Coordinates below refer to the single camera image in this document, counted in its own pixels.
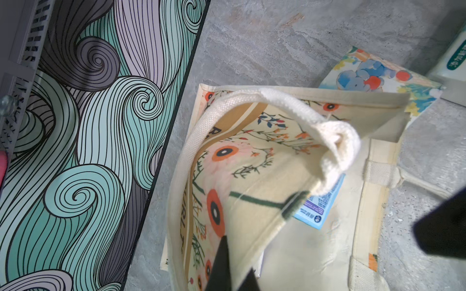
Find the black wall shelf tray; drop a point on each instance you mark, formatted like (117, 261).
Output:
(24, 26)

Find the light blue wipes pack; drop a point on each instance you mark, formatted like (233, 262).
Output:
(315, 209)

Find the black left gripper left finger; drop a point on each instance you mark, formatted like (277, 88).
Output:
(220, 278)

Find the pink item on shelf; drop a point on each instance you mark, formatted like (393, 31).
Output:
(3, 166)

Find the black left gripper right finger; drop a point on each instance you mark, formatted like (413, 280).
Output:
(250, 283)

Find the floral canvas tote bag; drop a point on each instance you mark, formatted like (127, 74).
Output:
(253, 156)

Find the elephant print tissue pack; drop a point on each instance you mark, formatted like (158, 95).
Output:
(450, 70)
(359, 70)

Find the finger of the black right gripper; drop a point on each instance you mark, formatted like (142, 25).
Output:
(442, 232)

